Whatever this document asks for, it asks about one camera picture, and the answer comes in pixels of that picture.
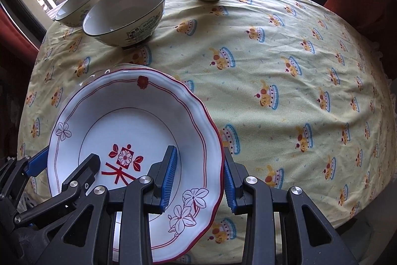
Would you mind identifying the yellow printed tablecloth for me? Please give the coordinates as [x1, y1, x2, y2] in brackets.
[17, 0, 390, 256]

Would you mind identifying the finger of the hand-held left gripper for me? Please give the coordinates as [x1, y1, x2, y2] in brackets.
[0, 147, 50, 200]
[14, 153, 102, 225]

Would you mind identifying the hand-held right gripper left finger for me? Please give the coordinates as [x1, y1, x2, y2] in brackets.
[46, 145, 179, 265]

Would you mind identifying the red chair at left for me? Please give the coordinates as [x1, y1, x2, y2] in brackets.
[0, 9, 41, 61]

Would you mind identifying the white scalloped plate red trim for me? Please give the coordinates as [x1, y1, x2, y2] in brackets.
[46, 68, 224, 264]

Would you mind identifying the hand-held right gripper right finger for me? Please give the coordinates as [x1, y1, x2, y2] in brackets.
[223, 147, 357, 265]

